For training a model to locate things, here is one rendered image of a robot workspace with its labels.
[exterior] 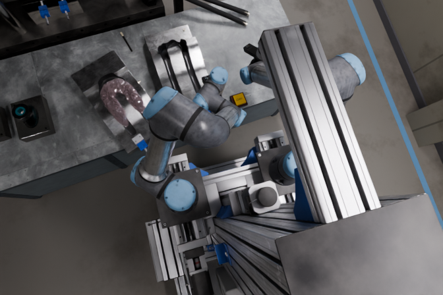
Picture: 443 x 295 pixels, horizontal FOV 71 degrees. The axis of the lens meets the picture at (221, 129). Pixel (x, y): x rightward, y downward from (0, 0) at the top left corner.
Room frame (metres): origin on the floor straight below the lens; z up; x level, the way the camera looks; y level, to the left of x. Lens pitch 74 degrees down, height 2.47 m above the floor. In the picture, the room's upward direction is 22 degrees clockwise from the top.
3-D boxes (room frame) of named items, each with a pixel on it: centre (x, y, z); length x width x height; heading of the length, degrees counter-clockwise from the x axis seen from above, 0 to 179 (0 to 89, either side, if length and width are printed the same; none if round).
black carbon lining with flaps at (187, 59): (0.67, 0.34, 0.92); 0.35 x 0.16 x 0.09; 42
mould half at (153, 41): (0.69, 0.34, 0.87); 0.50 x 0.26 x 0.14; 42
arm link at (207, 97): (0.44, 0.09, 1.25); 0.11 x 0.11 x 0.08; 79
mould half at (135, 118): (0.38, 0.55, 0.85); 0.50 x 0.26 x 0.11; 59
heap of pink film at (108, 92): (0.39, 0.54, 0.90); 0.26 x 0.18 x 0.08; 59
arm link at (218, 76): (0.54, 0.09, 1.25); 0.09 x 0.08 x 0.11; 169
